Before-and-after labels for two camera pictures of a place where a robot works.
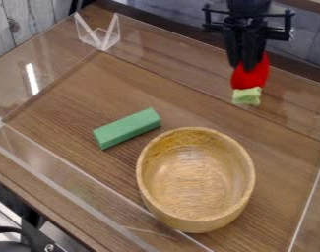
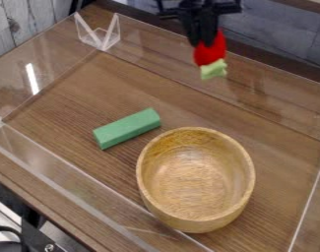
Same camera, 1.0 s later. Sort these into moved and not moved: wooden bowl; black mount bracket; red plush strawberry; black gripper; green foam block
Moved: red plush strawberry; black gripper
Not moved: black mount bracket; wooden bowl; green foam block
